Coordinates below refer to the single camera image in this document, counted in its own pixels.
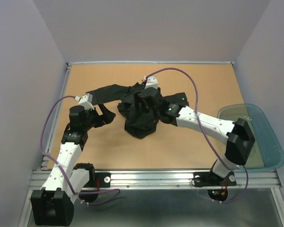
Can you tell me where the black pinstriped long sleeve shirt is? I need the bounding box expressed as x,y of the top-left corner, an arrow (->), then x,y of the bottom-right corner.
88,83 -> 189,139

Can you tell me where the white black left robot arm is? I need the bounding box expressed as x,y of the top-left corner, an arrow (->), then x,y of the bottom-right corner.
31,104 -> 115,227

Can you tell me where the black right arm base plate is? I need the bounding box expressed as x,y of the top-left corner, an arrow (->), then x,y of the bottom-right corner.
191,171 -> 237,188

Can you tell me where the translucent blue plastic bin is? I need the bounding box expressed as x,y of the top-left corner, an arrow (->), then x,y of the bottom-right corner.
217,104 -> 284,172

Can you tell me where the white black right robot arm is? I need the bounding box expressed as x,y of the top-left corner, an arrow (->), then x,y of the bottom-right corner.
135,87 -> 256,184

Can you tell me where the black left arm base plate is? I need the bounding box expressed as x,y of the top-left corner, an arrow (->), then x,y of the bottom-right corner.
68,171 -> 111,189

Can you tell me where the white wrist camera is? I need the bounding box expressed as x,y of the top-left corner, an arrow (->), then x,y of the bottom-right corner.
74,93 -> 94,111
142,76 -> 159,89

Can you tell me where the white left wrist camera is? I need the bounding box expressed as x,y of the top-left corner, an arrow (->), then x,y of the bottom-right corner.
74,93 -> 94,111

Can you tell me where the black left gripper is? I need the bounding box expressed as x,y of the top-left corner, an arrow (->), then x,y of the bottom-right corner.
82,103 -> 115,131

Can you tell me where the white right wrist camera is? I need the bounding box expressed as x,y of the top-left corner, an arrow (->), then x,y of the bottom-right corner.
142,76 -> 159,89

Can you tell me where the aluminium table frame rail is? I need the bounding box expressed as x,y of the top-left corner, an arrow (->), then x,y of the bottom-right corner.
18,61 -> 284,227

